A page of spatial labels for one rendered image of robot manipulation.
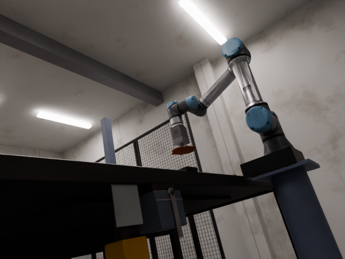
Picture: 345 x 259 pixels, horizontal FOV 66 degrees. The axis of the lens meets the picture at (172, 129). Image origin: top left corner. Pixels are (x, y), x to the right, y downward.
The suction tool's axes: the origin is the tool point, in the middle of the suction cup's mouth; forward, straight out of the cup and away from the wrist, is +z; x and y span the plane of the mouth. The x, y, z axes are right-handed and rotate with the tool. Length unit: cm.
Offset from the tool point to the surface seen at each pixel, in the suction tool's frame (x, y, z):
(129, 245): 14, 72, 44
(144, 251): 15, 68, 46
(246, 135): -27, -286, -84
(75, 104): -303, -189, -243
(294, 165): 52, 2, 26
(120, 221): 12, 72, 37
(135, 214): 12, 66, 35
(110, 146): -161, -117, -85
